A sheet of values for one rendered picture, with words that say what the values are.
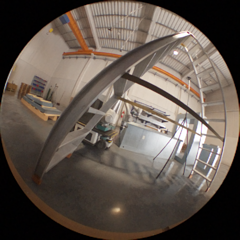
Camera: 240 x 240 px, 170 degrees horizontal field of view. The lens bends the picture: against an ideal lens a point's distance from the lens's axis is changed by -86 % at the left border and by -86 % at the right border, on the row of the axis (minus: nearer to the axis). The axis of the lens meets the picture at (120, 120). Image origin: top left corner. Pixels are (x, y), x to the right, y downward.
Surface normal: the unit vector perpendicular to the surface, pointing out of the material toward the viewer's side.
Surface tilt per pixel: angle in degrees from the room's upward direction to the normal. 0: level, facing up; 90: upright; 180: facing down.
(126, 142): 90
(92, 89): 88
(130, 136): 90
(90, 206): 0
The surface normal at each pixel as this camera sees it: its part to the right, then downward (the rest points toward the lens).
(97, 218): 0.33, -0.94
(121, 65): 0.07, 0.00
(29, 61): 0.94, 0.33
